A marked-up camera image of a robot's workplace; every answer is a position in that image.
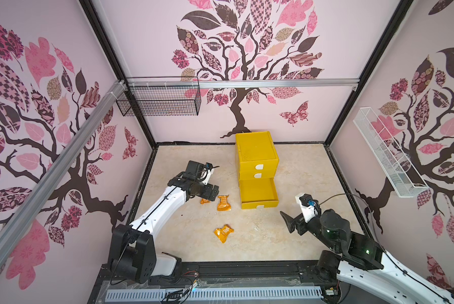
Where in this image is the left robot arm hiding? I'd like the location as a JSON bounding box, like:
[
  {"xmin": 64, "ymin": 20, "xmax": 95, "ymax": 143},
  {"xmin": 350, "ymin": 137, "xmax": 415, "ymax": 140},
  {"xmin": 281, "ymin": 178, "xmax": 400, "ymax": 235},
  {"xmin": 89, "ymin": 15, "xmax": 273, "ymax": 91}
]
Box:
[{"xmin": 108, "ymin": 160, "xmax": 219, "ymax": 284}]

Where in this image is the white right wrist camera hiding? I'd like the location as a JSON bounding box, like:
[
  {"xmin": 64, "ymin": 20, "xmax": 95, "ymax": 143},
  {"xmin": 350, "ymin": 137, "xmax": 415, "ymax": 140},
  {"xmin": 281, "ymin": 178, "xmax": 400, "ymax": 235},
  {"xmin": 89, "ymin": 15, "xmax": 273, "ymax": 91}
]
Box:
[{"xmin": 295, "ymin": 193, "xmax": 321, "ymax": 223}]

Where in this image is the aluminium rail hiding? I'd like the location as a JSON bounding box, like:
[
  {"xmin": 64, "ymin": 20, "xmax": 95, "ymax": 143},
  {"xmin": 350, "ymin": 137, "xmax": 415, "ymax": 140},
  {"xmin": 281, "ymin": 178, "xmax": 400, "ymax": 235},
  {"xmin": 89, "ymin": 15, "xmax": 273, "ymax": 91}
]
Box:
[{"xmin": 128, "ymin": 77, "xmax": 360, "ymax": 89}]

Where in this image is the yellow top drawer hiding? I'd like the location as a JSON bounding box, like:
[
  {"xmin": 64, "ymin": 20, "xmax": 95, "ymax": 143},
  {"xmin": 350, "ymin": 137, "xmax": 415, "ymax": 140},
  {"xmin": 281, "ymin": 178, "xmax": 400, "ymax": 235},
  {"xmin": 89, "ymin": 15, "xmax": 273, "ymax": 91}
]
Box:
[{"xmin": 238, "ymin": 158, "xmax": 279, "ymax": 174}]

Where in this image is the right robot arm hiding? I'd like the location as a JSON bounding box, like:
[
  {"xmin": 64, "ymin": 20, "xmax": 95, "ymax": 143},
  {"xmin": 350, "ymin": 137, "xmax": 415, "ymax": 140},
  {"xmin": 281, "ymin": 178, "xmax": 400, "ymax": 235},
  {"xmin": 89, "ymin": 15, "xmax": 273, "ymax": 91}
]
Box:
[{"xmin": 280, "ymin": 208, "xmax": 454, "ymax": 303}]

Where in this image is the black wire basket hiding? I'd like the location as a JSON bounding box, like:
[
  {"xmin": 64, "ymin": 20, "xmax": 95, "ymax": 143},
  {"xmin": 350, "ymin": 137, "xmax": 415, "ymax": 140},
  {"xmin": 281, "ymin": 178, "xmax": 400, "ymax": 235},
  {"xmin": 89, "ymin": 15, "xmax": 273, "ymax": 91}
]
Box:
[{"xmin": 116, "ymin": 76, "xmax": 201, "ymax": 117}]

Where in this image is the white slotted cable duct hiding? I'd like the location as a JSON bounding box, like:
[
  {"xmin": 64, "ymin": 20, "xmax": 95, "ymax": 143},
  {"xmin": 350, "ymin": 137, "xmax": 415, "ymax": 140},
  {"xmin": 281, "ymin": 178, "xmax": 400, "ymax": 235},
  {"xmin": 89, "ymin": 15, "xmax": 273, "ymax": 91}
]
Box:
[{"xmin": 104, "ymin": 286, "xmax": 323, "ymax": 303}]

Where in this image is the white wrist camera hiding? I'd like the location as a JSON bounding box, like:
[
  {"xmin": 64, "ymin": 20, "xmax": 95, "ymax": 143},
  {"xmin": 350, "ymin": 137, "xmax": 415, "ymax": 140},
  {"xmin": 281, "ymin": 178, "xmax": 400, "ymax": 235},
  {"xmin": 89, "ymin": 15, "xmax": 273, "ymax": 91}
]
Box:
[
  {"xmin": 295, "ymin": 193, "xmax": 321, "ymax": 223},
  {"xmin": 200, "ymin": 163, "xmax": 215, "ymax": 185}
]

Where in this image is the white wire shelf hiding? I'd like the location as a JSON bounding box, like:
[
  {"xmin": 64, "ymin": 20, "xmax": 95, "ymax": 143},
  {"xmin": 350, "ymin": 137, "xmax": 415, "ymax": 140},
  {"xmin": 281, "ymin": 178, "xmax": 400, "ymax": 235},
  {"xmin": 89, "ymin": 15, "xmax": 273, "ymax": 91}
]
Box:
[{"xmin": 353, "ymin": 107, "xmax": 430, "ymax": 198}]

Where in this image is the yellow bottom drawer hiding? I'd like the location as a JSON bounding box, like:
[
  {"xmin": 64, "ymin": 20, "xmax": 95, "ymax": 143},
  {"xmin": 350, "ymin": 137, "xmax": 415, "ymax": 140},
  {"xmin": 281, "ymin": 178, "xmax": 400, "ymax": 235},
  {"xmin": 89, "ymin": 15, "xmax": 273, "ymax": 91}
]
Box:
[{"xmin": 239, "ymin": 178, "xmax": 279, "ymax": 210}]

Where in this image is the yellow drawer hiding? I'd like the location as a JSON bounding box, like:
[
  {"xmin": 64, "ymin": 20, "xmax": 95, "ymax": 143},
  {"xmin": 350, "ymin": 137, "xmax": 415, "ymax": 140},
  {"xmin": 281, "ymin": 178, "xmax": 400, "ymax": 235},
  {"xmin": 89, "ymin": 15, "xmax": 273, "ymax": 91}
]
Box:
[
  {"xmin": 238, "ymin": 158, "xmax": 279, "ymax": 174},
  {"xmin": 238, "ymin": 170, "xmax": 276, "ymax": 180},
  {"xmin": 239, "ymin": 178, "xmax": 279, "ymax": 210}
]

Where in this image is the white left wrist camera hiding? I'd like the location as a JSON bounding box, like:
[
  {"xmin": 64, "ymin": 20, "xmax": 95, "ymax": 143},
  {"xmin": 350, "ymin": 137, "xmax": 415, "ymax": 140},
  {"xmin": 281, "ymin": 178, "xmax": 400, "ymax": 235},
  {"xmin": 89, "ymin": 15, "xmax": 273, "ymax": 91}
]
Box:
[{"xmin": 200, "ymin": 163, "xmax": 215, "ymax": 185}]

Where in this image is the yellow plastic drawer cabinet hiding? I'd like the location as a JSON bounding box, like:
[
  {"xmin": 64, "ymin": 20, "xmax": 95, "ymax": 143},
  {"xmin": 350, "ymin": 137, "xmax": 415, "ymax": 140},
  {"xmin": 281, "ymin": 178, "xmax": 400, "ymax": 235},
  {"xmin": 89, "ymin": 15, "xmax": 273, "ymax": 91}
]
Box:
[{"xmin": 235, "ymin": 130, "xmax": 280, "ymax": 181}]

